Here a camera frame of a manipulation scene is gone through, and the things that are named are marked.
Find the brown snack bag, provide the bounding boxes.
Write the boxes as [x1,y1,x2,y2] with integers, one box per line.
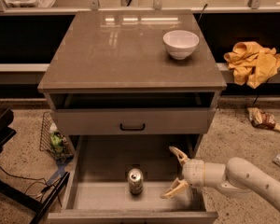
[247,107,280,132]

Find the top drawer with black handle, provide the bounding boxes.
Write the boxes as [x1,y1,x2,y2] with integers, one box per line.
[51,108,216,135]

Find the yellow crumpled cloth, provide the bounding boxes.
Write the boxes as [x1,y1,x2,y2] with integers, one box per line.
[224,41,280,89]

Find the open middle drawer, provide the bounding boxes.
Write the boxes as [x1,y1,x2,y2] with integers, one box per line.
[48,134,217,224]

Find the black chair base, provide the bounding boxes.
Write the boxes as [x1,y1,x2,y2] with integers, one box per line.
[0,109,65,224]

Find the black cable on floor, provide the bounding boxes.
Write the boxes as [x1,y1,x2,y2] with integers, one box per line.
[0,156,63,207]

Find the white bowl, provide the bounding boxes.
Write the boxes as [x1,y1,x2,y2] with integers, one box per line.
[162,30,200,60]

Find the grey drawer cabinet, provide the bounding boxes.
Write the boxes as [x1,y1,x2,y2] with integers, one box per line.
[38,10,226,155]

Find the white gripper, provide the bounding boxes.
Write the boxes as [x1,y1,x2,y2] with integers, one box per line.
[161,147,205,199]

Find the silver green 7up can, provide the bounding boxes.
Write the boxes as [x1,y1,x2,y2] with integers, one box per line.
[127,168,144,195]

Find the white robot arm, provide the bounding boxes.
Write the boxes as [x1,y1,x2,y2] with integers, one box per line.
[161,147,280,212]

